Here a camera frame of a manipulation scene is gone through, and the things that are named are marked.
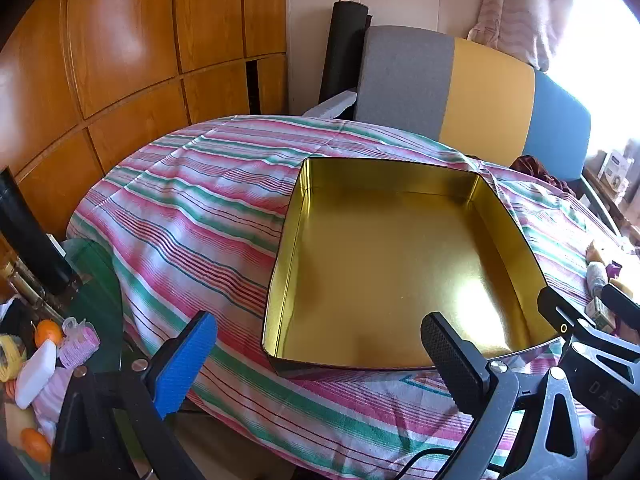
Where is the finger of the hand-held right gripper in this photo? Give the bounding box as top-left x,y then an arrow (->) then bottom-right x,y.
537,285 -> 596,346
601,284 -> 640,333

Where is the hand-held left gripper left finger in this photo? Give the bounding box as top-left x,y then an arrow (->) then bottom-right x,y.
50,310 -> 217,480

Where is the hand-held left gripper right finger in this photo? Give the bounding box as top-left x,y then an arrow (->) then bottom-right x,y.
421,311 -> 590,480

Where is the yellow bread cube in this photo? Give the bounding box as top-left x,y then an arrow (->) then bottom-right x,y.
612,277 -> 640,301
585,240 -> 613,266

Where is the cracker packet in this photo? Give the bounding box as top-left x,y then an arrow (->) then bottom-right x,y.
585,297 -> 618,333

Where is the plastic white ball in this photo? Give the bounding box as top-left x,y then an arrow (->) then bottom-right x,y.
586,262 -> 608,296

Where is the gold tin box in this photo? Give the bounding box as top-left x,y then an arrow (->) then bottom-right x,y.
261,156 -> 563,380

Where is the wooden side desk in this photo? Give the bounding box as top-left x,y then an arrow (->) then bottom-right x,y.
582,165 -> 640,241

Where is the glass side table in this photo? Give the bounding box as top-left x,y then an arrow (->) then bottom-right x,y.
0,237 -> 151,461

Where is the orange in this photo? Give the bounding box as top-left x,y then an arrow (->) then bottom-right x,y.
35,320 -> 64,348
20,427 -> 53,463

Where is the dark red cloth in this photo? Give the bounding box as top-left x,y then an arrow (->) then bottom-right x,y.
515,155 -> 576,196

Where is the white box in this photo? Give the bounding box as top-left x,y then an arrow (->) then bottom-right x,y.
597,150 -> 636,191

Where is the striped tablecloth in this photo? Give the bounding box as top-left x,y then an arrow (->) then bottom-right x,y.
65,114 -> 640,478

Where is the white bottle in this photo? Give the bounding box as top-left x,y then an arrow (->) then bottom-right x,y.
15,340 -> 58,408

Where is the brass stand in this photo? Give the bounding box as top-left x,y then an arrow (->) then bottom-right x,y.
5,255 -> 66,321

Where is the black pole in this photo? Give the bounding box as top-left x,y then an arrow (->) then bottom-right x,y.
0,167 -> 76,296

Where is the grey yellow blue chair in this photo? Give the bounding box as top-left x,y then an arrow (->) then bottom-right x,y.
300,25 -> 621,233

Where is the window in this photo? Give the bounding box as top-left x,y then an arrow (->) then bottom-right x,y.
550,0 -> 640,161

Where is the pink patterned curtain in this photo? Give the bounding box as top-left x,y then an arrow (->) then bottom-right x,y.
467,0 -> 576,71

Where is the wooden wardrobe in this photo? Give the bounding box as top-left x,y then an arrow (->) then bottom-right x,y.
0,0 -> 288,241

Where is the black rolled mat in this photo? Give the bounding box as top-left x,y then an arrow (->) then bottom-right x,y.
318,0 -> 373,106

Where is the black cable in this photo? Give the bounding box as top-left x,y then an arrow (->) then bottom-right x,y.
387,447 -> 453,480

